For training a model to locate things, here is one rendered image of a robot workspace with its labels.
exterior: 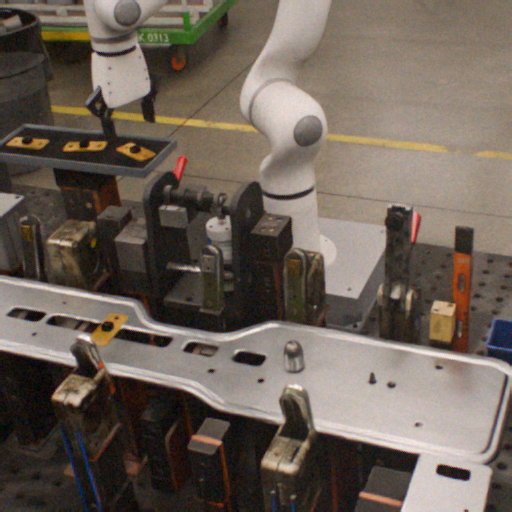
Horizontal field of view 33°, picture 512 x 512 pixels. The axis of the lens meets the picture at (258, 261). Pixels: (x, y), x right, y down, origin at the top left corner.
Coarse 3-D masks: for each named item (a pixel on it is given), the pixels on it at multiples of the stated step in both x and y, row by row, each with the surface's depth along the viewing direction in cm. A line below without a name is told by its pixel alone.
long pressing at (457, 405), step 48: (0, 288) 164; (48, 288) 162; (0, 336) 151; (48, 336) 150; (192, 336) 146; (240, 336) 145; (288, 336) 144; (336, 336) 142; (192, 384) 136; (240, 384) 135; (336, 384) 133; (384, 384) 132; (432, 384) 131; (480, 384) 130; (336, 432) 125; (384, 432) 123; (432, 432) 123; (480, 432) 122
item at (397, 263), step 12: (396, 204) 134; (396, 216) 131; (408, 216) 132; (396, 228) 131; (408, 228) 133; (396, 240) 136; (408, 240) 134; (396, 252) 137; (408, 252) 135; (396, 264) 138; (408, 264) 137; (384, 276) 138; (396, 276) 138; (408, 276) 138; (384, 288) 139; (408, 288) 139; (384, 300) 140
